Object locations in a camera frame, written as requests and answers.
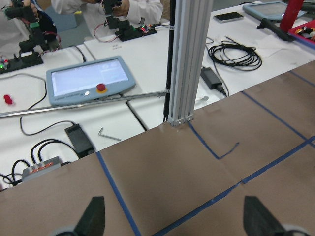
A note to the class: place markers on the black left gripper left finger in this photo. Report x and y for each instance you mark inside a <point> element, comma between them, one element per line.
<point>92,222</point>

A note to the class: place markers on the black power adapter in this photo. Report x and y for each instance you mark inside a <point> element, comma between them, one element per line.
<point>81,142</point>
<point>212,80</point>

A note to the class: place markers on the aluminium frame post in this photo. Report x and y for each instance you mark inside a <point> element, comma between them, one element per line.
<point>189,22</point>

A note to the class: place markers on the smartphone on table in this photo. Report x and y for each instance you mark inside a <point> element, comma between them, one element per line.
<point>228,17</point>

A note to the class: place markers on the small red object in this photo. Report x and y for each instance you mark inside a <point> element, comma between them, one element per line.
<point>8,100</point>

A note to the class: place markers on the red bottle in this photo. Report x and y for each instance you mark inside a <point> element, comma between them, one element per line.
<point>290,15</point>

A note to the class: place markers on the silver hex key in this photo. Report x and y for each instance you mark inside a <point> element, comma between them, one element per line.
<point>100,133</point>

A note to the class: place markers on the grey usb hub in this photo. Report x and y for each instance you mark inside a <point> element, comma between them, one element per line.
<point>41,168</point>

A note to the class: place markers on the blue teach pendant tablet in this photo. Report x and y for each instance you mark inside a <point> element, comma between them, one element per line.
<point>88,81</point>

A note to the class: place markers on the red parts tray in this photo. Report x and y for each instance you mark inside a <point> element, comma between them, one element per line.
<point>304,35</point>

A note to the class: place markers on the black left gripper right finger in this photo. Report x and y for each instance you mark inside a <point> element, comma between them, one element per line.
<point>259,221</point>

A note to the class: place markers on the green handled reach grabber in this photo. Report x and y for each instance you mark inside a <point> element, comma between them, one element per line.
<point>27,112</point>

